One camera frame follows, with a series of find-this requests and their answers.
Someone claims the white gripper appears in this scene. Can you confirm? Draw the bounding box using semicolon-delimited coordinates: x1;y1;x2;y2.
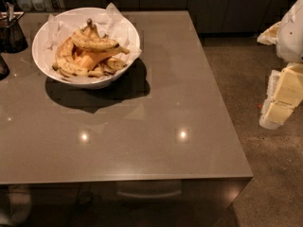
259;62;303;130

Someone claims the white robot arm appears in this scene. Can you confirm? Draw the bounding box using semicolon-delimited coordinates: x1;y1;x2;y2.
257;0;303;130

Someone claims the right small spotted banana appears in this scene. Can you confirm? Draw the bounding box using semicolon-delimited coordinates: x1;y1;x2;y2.
105;58;126;72

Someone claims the white paper bowl liner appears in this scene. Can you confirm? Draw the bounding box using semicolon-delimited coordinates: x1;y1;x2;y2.
43;2;143;84

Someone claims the white ceramic bowl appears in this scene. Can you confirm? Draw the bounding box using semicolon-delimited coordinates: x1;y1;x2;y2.
31;7;141;90

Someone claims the left curved spotted banana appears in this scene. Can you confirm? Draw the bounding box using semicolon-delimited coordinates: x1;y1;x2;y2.
55;38;88;76

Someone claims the orange fruit piece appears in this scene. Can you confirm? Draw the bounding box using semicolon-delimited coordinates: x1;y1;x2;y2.
73;46;130;70

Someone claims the black mesh utensil holder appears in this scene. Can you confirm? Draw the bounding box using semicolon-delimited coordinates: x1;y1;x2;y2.
0;12;28;53

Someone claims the dark object at left edge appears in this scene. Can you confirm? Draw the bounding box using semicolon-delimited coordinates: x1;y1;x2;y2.
0;55;10;80

